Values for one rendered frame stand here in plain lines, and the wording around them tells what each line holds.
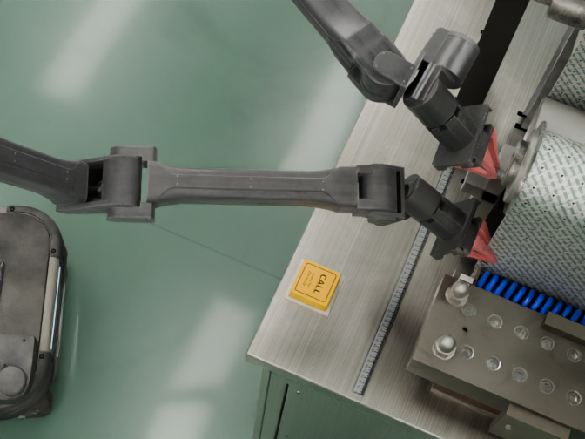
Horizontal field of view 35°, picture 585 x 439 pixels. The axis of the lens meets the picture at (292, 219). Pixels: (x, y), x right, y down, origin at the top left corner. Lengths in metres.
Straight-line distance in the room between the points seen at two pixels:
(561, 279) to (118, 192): 0.70
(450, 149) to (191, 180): 0.38
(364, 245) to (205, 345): 0.96
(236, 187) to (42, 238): 1.15
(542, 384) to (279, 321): 0.45
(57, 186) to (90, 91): 1.60
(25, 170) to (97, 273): 1.36
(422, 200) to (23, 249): 1.28
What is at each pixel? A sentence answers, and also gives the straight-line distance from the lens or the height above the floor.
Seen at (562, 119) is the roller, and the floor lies 1.23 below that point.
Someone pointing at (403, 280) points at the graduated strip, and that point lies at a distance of 1.67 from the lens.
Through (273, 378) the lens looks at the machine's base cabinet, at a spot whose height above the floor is 0.83.
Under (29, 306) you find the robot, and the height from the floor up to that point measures 0.24.
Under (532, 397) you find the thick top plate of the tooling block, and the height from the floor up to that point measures 1.03.
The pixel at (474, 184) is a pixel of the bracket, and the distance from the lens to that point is 1.51.
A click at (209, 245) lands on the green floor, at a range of 2.66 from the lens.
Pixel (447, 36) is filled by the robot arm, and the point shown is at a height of 1.40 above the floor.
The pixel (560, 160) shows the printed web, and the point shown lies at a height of 1.31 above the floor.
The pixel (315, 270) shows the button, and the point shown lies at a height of 0.92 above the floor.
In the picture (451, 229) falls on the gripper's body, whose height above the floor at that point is 1.14.
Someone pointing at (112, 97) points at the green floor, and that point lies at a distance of 2.92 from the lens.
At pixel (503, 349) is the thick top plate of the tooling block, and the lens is 1.52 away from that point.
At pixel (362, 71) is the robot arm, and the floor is 1.39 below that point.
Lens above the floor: 2.41
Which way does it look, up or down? 63 degrees down
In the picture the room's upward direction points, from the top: 9 degrees clockwise
